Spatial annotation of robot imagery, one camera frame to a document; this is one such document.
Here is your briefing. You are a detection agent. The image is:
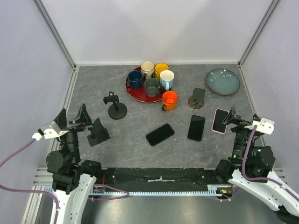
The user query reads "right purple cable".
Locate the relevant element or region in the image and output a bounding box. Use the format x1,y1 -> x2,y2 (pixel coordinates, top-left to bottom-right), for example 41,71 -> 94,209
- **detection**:
241,125 -> 299,202

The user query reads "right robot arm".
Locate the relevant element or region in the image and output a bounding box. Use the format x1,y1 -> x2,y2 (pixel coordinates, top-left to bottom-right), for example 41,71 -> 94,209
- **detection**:
214,107 -> 299,224

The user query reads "black round-base phone stand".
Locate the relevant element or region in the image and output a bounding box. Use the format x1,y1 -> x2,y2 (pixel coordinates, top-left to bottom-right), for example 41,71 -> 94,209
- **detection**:
103,91 -> 128,120

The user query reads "black phone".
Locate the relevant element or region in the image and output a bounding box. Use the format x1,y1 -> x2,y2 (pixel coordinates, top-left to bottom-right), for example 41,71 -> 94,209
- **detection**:
187,115 -> 205,142

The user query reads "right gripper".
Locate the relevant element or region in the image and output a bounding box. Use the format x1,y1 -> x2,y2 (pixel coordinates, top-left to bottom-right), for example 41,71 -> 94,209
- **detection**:
221,106 -> 259,161

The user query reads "red round tray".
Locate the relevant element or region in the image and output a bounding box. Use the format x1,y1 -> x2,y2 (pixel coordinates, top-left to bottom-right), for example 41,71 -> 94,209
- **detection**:
125,77 -> 167,104

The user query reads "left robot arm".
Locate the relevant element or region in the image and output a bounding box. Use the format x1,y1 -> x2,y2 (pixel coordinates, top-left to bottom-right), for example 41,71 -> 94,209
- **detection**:
42,104 -> 103,224

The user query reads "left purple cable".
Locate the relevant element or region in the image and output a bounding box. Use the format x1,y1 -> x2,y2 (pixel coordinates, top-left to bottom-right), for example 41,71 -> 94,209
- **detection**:
0,139 -> 60,224

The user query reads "light blue white mug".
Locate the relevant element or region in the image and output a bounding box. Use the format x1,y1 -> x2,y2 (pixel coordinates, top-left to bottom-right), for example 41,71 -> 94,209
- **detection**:
160,70 -> 175,91

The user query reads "grey glass mug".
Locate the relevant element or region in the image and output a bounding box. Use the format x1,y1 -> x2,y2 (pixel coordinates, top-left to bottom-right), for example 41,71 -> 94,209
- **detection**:
144,78 -> 165,98

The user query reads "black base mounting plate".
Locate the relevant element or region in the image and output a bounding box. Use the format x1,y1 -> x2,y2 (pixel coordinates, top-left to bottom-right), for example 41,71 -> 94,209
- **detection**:
96,168 -> 221,192

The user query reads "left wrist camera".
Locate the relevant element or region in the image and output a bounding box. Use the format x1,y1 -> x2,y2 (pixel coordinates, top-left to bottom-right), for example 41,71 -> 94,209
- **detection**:
32,121 -> 69,141

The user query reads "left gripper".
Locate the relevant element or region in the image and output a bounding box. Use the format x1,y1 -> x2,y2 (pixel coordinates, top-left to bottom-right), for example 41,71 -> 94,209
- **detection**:
54,103 -> 92,162

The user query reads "dark blue mug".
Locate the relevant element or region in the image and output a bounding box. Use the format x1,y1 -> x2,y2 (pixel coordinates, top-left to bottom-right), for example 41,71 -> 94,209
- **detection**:
126,70 -> 143,89

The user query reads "blue ceramic plate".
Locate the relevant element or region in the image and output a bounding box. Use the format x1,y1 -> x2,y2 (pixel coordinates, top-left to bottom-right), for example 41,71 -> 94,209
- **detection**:
206,69 -> 241,96

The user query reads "orange mug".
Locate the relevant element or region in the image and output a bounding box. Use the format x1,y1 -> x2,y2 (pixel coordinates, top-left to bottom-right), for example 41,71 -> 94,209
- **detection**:
161,91 -> 178,111

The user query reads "yellow mug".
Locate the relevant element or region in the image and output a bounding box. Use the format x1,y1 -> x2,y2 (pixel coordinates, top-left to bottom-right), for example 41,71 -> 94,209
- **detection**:
152,63 -> 169,81

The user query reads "slotted cable duct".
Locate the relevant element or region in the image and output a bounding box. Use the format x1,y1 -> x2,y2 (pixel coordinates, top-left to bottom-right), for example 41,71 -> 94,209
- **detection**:
43,185 -> 232,197

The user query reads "cream mug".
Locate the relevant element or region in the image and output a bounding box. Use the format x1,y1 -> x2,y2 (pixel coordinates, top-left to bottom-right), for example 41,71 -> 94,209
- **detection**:
141,61 -> 155,79

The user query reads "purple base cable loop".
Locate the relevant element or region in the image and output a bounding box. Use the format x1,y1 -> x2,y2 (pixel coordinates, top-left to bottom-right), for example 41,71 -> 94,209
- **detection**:
90,184 -> 130,201

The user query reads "pink case smartphone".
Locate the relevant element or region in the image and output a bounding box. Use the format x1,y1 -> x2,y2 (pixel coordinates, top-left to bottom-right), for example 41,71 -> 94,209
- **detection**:
211,108 -> 229,134

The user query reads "black angled phone stand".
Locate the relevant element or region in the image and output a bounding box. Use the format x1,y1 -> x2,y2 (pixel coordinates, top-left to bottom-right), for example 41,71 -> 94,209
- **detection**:
87,118 -> 110,147

